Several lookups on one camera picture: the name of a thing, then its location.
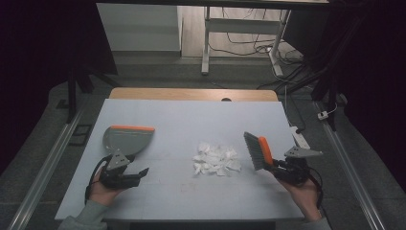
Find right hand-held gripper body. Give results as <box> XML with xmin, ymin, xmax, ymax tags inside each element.
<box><xmin>277</xmin><ymin>146</ymin><xmax>324</xmax><ymax>187</ymax></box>

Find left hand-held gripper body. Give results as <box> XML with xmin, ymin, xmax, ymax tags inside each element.
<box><xmin>100</xmin><ymin>149</ymin><xmax>142</xmax><ymax>190</ymax></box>

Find grey dustpan with orange edge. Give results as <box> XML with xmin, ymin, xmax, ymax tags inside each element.
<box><xmin>101</xmin><ymin>125</ymin><xmax>156</xmax><ymax>158</ymax></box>

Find orange brush with grey bristles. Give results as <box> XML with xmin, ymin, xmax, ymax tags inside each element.
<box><xmin>243</xmin><ymin>131</ymin><xmax>276</xmax><ymax>172</ymax></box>

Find pile of white paper scraps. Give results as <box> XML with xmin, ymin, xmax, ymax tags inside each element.
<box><xmin>192</xmin><ymin>141</ymin><xmax>243</xmax><ymax>177</ymax></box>

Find person's left hand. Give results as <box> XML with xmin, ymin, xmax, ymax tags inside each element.
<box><xmin>88</xmin><ymin>168</ymin><xmax>126</xmax><ymax>208</ymax></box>

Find person's right hand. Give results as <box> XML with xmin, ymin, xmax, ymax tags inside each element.
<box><xmin>277</xmin><ymin>175</ymin><xmax>323</xmax><ymax>222</ymax></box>

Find black floor plate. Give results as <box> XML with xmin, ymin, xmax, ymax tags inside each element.
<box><xmin>68</xmin><ymin>124</ymin><xmax>94</xmax><ymax>148</ymax></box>

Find white table cover board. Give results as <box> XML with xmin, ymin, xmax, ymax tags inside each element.
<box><xmin>55</xmin><ymin>98</ymin><xmax>305</xmax><ymax>222</ymax></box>

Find black stand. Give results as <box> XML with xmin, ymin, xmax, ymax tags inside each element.
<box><xmin>310</xmin><ymin>60</ymin><xmax>344</xmax><ymax>132</ymax></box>
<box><xmin>64</xmin><ymin>62</ymin><xmax>123</xmax><ymax>125</ymax></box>

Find wooden table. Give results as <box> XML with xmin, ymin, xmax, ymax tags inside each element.
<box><xmin>108</xmin><ymin>87</ymin><xmax>280</xmax><ymax>103</ymax></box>

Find dark curtain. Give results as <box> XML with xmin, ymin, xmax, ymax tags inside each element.
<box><xmin>282</xmin><ymin>0</ymin><xmax>406</xmax><ymax>193</ymax></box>
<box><xmin>0</xmin><ymin>0</ymin><xmax>119</xmax><ymax>175</ymax></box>

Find white cabinet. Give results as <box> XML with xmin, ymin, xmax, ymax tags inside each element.
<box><xmin>96</xmin><ymin>3</ymin><xmax>184</xmax><ymax>53</ymax></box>

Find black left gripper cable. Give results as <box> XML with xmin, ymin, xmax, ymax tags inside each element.
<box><xmin>83</xmin><ymin>157</ymin><xmax>109</xmax><ymax>206</ymax></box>

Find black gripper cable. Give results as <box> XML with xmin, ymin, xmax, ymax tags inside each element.
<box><xmin>306</xmin><ymin>166</ymin><xmax>326</xmax><ymax>211</ymax></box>
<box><xmin>83</xmin><ymin>157</ymin><xmax>109</xmax><ymax>206</ymax></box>

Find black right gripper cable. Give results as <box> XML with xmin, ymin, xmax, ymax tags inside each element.
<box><xmin>306</xmin><ymin>166</ymin><xmax>326</xmax><ymax>211</ymax></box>

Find aluminium rail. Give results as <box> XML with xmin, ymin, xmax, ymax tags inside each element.
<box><xmin>313</xmin><ymin>101</ymin><xmax>388</xmax><ymax>230</ymax></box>
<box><xmin>7</xmin><ymin>104</ymin><xmax>91</xmax><ymax>230</ymax></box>

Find black floor cables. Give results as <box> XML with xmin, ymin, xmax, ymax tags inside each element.
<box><xmin>209</xmin><ymin>7</ymin><xmax>320</xmax><ymax>94</ymax></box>

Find white metal desk frame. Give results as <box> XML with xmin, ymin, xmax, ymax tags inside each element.
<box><xmin>200</xmin><ymin>5</ymin><xmax>293</xmax><ymax>78</ymax></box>

